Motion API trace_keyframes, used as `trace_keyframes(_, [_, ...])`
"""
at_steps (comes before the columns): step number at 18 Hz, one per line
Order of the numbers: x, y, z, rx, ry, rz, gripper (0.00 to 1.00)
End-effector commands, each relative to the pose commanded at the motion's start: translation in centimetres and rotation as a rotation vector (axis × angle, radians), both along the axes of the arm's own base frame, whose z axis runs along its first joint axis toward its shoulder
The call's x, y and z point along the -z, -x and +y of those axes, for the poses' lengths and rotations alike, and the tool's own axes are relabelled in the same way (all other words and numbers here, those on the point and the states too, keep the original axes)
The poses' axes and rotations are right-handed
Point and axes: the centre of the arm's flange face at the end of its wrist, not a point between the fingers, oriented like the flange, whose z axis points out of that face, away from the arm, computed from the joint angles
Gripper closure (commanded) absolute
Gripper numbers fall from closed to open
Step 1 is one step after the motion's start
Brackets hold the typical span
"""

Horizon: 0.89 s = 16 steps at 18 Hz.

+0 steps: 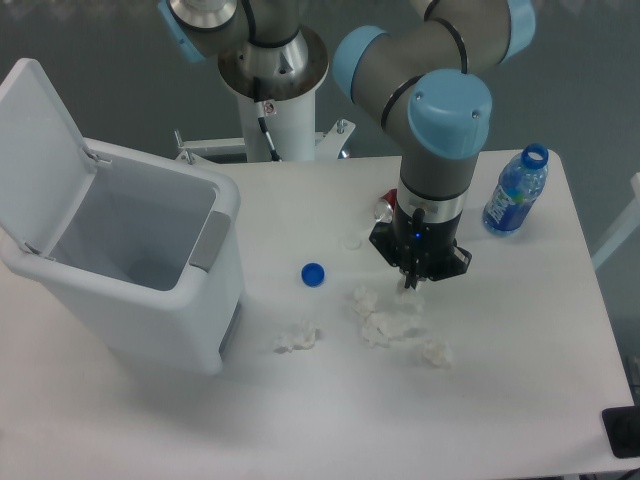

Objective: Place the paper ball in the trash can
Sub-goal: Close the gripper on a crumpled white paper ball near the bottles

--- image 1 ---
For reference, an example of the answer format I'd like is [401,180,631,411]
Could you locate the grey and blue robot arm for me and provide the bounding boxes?
[159,1,536,288]

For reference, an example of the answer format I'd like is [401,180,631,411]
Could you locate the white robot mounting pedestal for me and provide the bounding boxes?
[174,91,356,165]

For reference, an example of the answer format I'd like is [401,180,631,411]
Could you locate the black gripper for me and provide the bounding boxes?
[369,204,472,290]

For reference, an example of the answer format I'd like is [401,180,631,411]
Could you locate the white bottle cap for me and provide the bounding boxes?
[341,235,361,251]

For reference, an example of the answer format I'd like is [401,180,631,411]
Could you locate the white frame at right edge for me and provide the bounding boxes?
[591,173,639,271]

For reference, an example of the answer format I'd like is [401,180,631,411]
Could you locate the white open trash bin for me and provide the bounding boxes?
[1,58,244,375]

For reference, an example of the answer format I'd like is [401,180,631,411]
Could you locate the black device at table edge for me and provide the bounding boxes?
[601,406,639,459]

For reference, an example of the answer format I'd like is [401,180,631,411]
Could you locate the blue bottle cap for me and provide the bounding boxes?
[300,262,325,288]

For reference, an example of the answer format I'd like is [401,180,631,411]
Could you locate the crushed red soda can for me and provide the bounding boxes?
[374,189,397,223]

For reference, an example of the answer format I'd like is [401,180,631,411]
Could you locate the white paper ball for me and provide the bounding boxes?
[421,338,453,369]
[360,312,421,347]
[273,320,321,354]
[351,285,378,318]
[394,279,425,312]

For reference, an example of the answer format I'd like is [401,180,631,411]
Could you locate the blue plastic water bottle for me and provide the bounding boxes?
[482,143,549,236]

